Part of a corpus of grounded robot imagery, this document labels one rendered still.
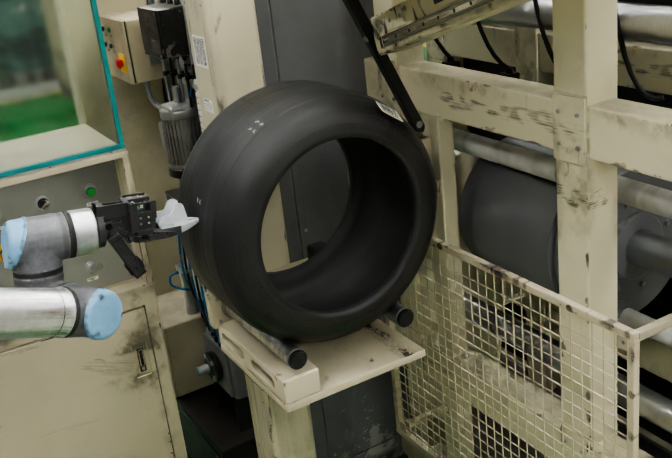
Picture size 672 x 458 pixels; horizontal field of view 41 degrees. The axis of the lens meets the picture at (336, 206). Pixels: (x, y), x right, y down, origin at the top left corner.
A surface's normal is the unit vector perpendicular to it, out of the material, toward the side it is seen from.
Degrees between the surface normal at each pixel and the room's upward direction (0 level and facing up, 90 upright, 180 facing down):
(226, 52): 90
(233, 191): 68
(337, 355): 0
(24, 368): 90
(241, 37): 90
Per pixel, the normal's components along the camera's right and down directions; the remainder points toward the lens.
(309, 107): 0.18, -0.49
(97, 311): 0.86, 0.08
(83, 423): 0.51, 0.26
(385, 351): -0.11, -0.93
